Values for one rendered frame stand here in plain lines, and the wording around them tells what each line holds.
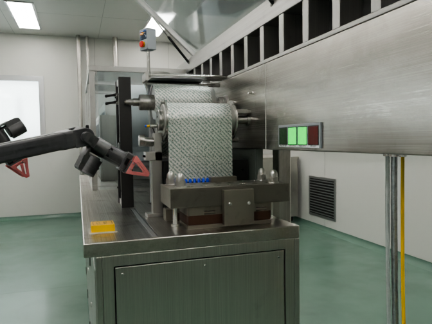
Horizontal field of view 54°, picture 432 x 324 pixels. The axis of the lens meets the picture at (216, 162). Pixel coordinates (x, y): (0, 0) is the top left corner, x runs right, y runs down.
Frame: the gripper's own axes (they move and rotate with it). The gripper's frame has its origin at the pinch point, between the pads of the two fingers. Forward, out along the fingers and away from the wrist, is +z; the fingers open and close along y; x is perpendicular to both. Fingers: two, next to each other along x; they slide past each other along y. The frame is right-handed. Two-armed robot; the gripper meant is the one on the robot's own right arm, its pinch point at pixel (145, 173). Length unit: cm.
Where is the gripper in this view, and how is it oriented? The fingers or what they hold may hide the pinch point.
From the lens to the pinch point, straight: 147.2
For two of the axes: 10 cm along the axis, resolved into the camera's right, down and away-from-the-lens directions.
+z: 8.2, 5.0, 2.8
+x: 4.8, -8.7, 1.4
